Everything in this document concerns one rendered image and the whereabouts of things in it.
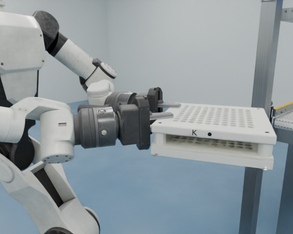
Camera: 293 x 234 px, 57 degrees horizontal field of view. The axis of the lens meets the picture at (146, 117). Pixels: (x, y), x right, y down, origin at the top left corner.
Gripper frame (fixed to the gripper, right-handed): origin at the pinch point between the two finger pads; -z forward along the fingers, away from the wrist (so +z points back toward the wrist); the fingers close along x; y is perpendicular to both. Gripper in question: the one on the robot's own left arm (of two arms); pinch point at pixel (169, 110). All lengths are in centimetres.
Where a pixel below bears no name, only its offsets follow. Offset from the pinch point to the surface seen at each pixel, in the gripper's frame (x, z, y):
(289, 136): 22, -33, -58
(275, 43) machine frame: -17, -24, -54
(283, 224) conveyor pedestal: 70, -35, -67
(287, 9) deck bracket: -30, -27, -56
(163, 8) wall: -93, 186, -459
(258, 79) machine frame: -3, -19, -53
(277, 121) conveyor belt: 15, -27, -58
